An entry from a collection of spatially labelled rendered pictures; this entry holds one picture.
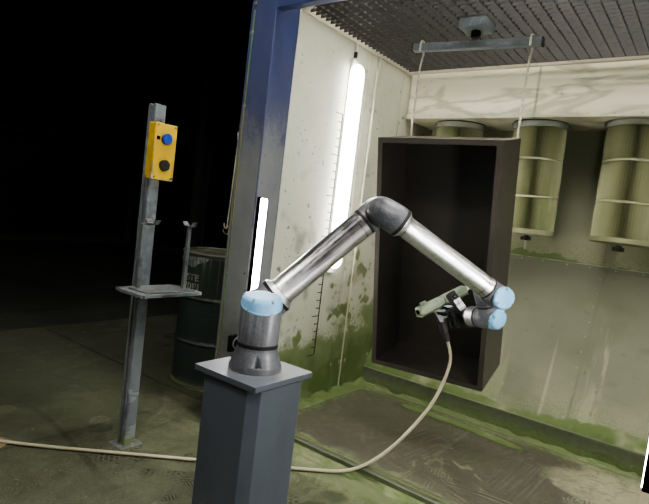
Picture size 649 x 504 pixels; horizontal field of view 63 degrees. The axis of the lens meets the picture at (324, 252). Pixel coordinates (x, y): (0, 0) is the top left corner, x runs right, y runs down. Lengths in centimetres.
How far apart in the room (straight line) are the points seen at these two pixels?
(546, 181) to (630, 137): 52
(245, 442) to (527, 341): 227
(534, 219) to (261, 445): 237
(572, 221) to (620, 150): 64
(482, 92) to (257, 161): 170
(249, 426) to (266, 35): 193
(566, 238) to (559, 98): 94
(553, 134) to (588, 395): 159
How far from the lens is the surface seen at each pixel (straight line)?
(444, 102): 390
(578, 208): 394
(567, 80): 366
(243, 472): 196
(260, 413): 188
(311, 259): 206
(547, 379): 359
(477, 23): 295
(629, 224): 348
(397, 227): 197
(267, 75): 286
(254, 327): 189
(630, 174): 354
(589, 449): 348
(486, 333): 265
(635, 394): 354
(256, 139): 282
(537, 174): 367
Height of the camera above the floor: 123
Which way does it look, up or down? 4 degrees down
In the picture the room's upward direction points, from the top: 7 degrees clockwise
